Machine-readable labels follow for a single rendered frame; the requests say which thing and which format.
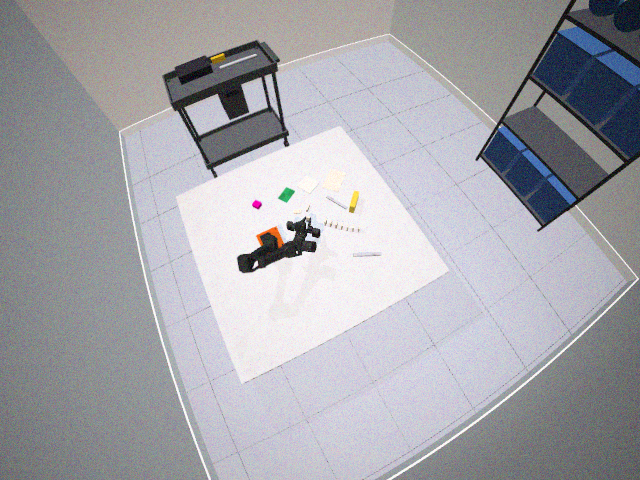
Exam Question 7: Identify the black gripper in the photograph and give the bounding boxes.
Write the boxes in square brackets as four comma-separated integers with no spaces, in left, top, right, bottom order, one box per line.
[286,216,320,241]

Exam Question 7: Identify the yellow rectangular block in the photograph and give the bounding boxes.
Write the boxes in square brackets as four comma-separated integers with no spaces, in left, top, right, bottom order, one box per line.
[349,190,360,213]

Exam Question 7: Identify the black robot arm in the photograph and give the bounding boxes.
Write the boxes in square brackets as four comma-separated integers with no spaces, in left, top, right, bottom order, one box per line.
[237,221,317,273]

